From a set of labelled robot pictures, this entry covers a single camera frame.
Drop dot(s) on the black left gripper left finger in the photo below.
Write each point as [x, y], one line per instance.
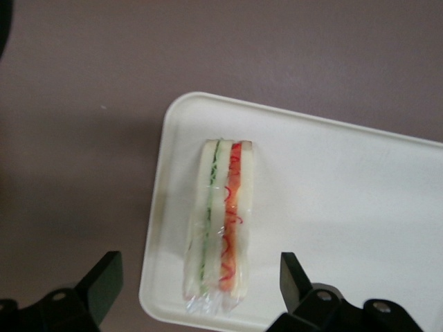
[100, 287]

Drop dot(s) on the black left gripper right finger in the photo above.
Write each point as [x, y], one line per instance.
[297, 290]

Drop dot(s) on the plastic-wrapped triangle sandwich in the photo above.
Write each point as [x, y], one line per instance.
[216, 207]

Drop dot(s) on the beige plastic tray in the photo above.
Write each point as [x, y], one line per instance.
[328, 207]

